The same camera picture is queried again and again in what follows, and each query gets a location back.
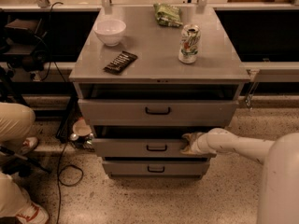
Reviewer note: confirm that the person's beige leg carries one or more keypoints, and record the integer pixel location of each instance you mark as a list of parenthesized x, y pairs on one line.
[(13, 198), (16, 121)]

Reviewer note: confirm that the black equipment on left shelf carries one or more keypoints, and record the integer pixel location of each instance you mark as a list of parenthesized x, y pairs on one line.
[(23, 42)]

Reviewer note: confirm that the grey drawer cabinet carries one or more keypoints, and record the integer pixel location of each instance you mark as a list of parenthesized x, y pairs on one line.
[(157, 73)]

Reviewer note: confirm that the white orange lower sneaker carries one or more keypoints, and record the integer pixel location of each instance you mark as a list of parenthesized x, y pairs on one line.
[(33, 214)]

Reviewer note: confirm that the dark snack bar wrapper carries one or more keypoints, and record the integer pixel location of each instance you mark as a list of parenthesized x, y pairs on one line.
[(120, 63)]

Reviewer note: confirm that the white orange sneaker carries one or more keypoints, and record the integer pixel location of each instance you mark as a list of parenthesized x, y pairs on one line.
[(33, 214), (29, 145)]

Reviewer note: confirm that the person's lower beige leg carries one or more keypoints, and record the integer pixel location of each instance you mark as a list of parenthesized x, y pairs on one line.
[(13, 198)]

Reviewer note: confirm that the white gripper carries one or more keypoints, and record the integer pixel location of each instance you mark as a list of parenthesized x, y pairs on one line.
[(199, 144)]

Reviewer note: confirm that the black tripod leg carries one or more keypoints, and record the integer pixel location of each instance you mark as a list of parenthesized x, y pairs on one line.
[(22, 157)]

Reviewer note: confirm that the grey drawer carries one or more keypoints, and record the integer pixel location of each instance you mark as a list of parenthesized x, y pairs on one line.
[(143, 148), (155, 168), (157, 112)]

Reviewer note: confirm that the white orange upper sneaker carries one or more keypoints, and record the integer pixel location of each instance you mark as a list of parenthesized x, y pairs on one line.
[(29, 145)]

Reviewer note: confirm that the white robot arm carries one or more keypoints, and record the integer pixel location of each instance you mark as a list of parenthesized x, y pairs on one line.
[(279, 191)]

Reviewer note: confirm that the wire basket with cups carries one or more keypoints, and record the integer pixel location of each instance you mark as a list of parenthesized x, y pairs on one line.
[(81, 136)]

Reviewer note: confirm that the grey bottom drawer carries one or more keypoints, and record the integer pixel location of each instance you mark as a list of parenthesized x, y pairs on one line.
[(155, 168)]

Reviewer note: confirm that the person's upper beige leg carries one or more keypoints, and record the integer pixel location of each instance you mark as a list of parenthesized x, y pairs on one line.
[(16, 121)]

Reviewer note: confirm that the grey top drawer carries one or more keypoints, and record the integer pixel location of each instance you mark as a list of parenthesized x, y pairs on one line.
[(157, 112)]

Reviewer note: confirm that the white green soda can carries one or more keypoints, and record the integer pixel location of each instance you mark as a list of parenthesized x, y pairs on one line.
[(188, 50)]

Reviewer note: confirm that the green chip bag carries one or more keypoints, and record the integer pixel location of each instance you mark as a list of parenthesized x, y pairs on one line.
[(167, 15)]

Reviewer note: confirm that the white bowl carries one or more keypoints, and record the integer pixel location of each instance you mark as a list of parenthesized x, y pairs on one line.
[(110, 32)]

